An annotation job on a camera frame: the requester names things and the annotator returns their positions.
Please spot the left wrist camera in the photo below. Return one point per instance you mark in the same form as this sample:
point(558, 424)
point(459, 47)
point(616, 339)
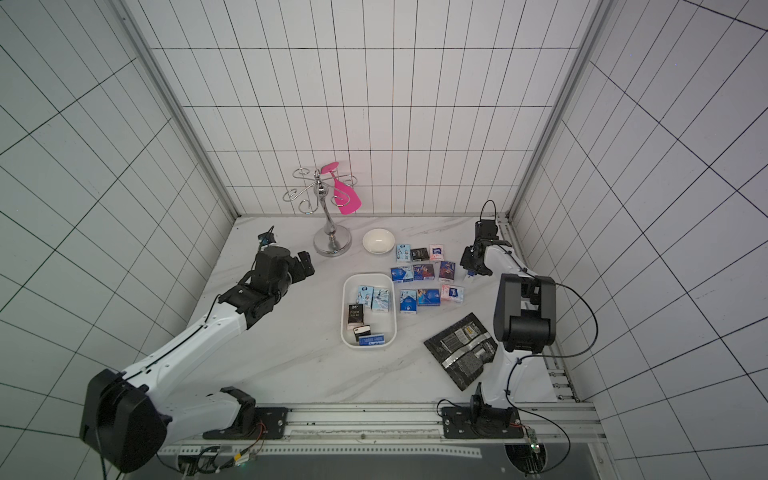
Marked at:
point(266, 238)

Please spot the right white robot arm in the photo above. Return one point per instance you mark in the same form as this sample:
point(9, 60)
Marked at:
point(523, 325)

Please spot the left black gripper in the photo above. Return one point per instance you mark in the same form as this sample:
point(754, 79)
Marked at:
point(295, 265)

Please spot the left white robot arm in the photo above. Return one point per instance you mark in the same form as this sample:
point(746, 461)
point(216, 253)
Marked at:
point(128, 416)

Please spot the white ceramic bowl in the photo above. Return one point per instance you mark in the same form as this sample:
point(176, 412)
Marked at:
point(378, 241)

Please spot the pink Tempo side pack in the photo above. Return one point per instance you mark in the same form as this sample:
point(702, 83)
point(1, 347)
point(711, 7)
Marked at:
point(436, 252)

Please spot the blue white pack second row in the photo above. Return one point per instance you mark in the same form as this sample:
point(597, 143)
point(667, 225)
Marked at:
point(408, 301)

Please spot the black Face tissue pack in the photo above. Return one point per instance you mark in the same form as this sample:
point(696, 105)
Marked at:
point(355, 316)

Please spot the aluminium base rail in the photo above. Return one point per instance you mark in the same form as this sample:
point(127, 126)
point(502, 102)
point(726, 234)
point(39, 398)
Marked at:
point(395, 429)

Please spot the blue orange pack second row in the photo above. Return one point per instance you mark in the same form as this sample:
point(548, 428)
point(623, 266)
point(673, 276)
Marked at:
point(428, 297)

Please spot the small black tissue pack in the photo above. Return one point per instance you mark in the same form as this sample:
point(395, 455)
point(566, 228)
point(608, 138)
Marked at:
point(420, 254)

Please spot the light blue tissue pack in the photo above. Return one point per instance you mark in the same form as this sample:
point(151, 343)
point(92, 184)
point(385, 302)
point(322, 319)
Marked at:
point(403, 253)

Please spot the blue white tissue pack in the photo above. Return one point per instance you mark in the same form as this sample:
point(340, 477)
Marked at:
point(402, 274)

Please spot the white storage box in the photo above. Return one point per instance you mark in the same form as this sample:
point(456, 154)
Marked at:
point(380, 322)

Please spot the blue red tissue pack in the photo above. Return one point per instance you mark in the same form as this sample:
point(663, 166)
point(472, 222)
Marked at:
point(423, 272)

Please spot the chrome hook stand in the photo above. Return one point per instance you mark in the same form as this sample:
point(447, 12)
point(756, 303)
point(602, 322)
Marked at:
point(332, 239)

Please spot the black packaged item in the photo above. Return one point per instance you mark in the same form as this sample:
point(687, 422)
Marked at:
point(463, 349)

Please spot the pink tissue pack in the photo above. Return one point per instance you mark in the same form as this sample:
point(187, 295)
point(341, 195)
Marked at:
point(452, 293)

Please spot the blue orange tissue pack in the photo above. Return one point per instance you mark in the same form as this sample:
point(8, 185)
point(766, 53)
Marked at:
point(447, 272)

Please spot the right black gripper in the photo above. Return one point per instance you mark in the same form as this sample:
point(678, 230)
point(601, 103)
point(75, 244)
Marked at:
point(470, 259)

